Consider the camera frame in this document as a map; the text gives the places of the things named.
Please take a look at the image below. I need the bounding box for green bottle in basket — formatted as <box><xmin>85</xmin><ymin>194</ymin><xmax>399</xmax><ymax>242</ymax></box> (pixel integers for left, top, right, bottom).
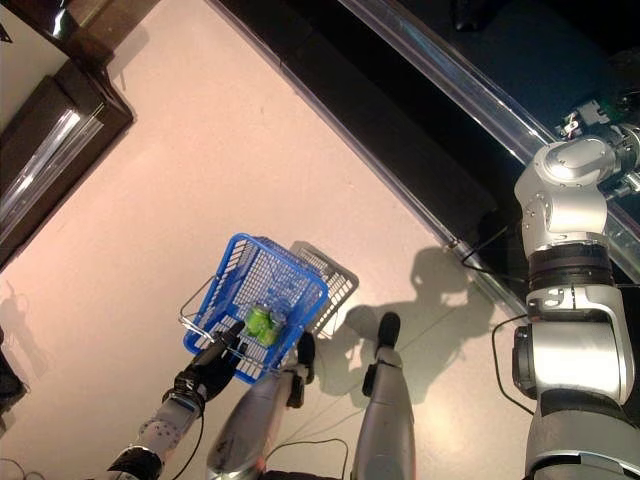
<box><xmin>243</xmin><ymin>303</ymin><xmax>287</xmax><ymax>347</ymax></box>

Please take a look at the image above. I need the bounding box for silver left robot leg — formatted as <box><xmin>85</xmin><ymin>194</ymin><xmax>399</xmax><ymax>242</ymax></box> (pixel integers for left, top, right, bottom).
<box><xmin>207</xmin><ymin>332</ymin><xmax>317</xmax><ymax>480</ymax></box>

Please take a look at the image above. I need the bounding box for blue plastic shopping basket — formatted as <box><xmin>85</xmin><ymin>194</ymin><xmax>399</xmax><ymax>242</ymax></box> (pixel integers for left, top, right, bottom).
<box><xmin>182</xmin><ymin>232</ymin><xmax>330</xmax><ymax>385</ymax></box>

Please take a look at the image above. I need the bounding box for black shelf board clear rail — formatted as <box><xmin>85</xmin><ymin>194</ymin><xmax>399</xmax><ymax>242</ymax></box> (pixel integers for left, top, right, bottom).
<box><xmin>337</xmin><ymin>0</ymin><xmax>640</xmax><ymax>286</ymax></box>

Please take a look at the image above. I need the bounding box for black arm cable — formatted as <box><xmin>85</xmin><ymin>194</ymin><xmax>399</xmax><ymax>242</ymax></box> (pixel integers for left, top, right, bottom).
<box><xmin>491</xmin><ymin>313</ymin><xmax>534</xmax><ymax>416</ymax></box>

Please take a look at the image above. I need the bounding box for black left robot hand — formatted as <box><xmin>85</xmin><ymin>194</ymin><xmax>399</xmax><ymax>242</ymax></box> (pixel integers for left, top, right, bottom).
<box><xmin>174</xmin><ymin>319</ymin><xmax>249</xmax><ymax>404</ymax></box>

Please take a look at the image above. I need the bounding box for dark brown low shelf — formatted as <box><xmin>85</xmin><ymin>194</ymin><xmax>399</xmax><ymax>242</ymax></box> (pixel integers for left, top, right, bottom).
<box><xmin>0</xmin><ymin>0</ymin><xmax>136</xmax><ymax>269</ymax></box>

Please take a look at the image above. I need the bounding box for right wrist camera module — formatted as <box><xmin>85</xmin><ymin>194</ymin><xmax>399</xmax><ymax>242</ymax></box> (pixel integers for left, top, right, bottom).
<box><xmin>559</xmin><ymin>99</ymin><xmax>619</xmax><ymax>141</ymax></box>

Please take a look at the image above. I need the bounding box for silver robot leg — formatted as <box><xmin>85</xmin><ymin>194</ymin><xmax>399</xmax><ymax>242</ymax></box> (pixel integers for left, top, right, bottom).
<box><xmin>349</xmin><ymin>312</ymin><xmax>417</xmax><ymax>480</ymax></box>
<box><xmin>207</xmin><ymin>332</ymin><xmax>317</xmax><ymax>480</ymax></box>

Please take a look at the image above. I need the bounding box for silver right robot leg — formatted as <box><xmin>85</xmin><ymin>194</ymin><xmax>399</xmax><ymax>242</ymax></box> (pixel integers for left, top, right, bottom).
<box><xmin>349</xmin><ymin>312</ymin><xmax>417</xmax><ymax>480</ymax></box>

